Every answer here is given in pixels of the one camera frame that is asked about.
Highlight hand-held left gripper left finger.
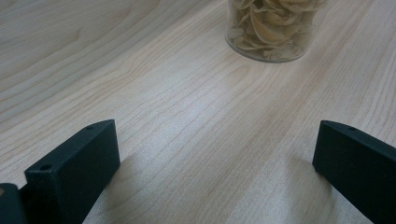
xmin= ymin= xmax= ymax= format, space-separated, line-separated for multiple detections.
xmin=19 ymin=119 xmax=121 ymax=224

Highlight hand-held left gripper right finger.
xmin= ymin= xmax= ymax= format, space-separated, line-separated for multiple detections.
xmin=312 ymin=119 xmax=396 ymax=224

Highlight clear jar of dried slices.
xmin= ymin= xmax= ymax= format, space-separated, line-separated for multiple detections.
xmin=224 ymin=0 xmax=329 ymax=63

